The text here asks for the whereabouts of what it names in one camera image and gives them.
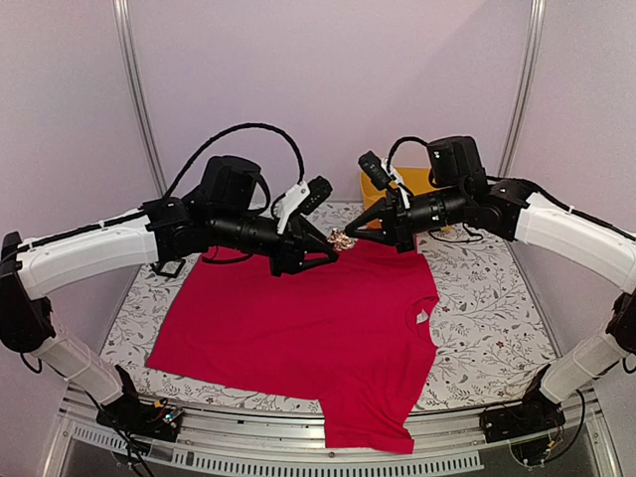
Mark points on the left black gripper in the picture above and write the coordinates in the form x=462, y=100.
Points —
x=296, y=243

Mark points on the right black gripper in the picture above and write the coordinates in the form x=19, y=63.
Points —
x=397, y=231

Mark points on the gold brooch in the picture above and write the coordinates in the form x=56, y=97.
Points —
x=340, y=241

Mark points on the red t-shirt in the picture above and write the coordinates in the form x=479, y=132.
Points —
x=353, y=335

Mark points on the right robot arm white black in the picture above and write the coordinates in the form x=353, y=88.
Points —
x=513, y=210

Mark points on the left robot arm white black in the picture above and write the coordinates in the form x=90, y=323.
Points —
x=217, y=212

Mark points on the black open brooch box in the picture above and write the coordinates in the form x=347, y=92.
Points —
x=168, y=269

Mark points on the yellow plastic basket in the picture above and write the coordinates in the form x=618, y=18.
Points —
x=416, y=179

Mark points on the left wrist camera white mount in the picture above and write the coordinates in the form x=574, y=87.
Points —
x=302, y=198

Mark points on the right aluminium frame post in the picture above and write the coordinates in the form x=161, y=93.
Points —
x=528, y=68

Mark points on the aluminium frame post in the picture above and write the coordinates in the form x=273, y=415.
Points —
x=125, y=35
x=528, y=68

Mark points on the aluminium front rail frame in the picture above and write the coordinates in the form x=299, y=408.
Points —
x=221, y=441

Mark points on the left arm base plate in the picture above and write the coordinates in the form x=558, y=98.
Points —
x=157, y=420

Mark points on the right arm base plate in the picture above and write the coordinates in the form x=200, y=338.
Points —
x=532, y=414

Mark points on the left aluminium frame post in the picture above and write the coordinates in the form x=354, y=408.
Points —
x=125, y=35

